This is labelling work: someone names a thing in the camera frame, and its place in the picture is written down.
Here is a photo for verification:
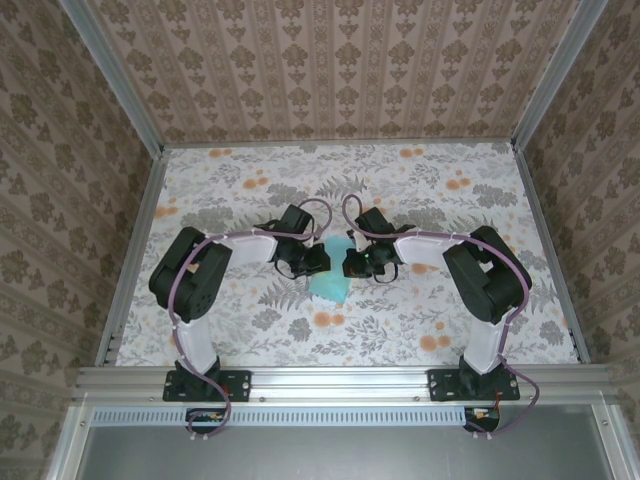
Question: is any teal square paper sheet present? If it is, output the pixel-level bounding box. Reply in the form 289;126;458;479
307;236;355;307

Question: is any grey metal sheet panel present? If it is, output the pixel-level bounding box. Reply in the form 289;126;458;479
47;403;621;480

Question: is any floral patterned table cover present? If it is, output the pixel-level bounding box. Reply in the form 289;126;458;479
107;142;581;369

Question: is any black wiring connector box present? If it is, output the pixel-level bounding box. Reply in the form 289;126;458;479
462;405;502;434
184;407;235;436

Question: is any long aluminium base rail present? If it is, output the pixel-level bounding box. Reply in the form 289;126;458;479
71;363;620;405

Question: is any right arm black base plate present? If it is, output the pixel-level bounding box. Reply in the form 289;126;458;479
428;368;521;403

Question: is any aluminium table side rail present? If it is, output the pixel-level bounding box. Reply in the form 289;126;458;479
512;143;589;364
94;147;169;369

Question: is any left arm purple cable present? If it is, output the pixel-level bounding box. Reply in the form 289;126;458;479
168;197;335;442

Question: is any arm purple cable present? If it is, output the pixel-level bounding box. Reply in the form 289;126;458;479
168;197;335;442
341;193;544;442

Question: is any slotted grey cable duct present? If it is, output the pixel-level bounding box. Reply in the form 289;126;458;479
92;405;469;427

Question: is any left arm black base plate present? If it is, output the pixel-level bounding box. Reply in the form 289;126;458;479
162;368;253;403

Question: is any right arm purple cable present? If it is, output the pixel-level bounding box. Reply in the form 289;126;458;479
341;193;544;442

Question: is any slanted aluminium frame post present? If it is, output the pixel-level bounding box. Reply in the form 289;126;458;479
63;0;166;157
510;0;610;151

